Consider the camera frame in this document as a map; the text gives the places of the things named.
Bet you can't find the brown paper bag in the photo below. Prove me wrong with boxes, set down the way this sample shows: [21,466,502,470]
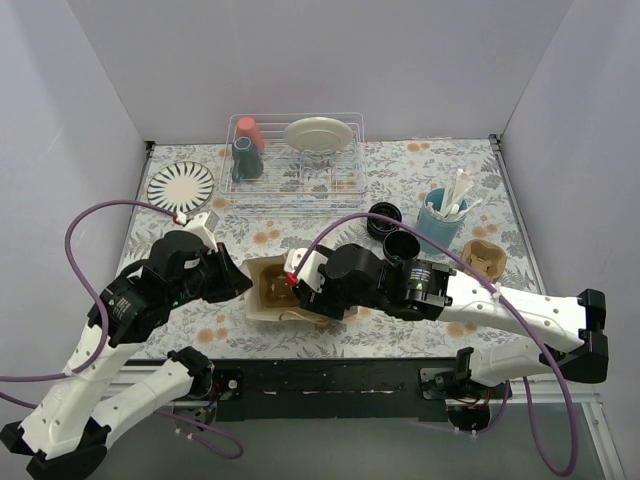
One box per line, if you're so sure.
[241,255,331,324]

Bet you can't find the single brown cup carrier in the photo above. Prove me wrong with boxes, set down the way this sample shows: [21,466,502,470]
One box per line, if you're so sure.
[259,264,299,308]

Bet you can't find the stack of black cups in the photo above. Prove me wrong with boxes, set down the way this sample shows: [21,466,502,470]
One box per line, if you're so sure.
[382,230,421,265]

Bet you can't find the brown cardboard cup carriers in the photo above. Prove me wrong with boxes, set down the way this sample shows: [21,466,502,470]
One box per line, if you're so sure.
[462,239,507,283]

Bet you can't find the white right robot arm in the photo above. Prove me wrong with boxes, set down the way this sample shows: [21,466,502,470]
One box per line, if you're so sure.
[284,240,609,398]

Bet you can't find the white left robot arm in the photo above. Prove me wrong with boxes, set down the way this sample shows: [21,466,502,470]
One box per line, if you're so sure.
[1,231,252,479]

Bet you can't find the floral table mat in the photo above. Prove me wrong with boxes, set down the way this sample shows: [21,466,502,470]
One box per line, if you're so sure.
[137,139,541,360]

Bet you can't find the stack of black lids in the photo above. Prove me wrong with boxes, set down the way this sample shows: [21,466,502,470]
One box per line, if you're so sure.
[366,202,402,241]

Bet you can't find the striped black white plate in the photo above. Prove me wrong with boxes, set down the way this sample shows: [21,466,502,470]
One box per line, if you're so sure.
[147,161,214,213]

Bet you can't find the dark green mug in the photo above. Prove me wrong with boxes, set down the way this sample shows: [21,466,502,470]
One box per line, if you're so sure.
[232,137,264,183]

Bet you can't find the blue cup holder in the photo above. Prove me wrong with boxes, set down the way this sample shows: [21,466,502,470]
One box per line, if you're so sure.
[415,188,465,248]

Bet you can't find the pink cup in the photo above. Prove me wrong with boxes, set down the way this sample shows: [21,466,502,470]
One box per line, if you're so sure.
[236,116,265,153]

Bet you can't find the cream ceramic plate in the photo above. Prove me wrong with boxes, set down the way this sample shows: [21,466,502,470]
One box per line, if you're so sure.
[283,117,353,153]

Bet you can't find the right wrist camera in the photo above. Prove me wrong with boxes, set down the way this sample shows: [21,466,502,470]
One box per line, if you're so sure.
[283,248,328,293]

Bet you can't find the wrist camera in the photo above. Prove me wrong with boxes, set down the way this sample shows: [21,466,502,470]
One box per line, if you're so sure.
[173,211,219,252]
[283,248,328,293]

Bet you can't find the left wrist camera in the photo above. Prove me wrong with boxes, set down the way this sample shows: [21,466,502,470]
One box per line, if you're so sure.
[173,211,219,252]

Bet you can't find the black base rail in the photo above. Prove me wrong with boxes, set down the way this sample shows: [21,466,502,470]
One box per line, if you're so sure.
[154,357,526,426]

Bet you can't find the white wire dish rack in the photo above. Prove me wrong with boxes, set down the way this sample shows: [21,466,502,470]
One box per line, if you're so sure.
[219,112,367,213]

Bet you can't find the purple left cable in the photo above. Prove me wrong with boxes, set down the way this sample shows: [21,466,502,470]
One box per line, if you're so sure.
[0,199,245,460]

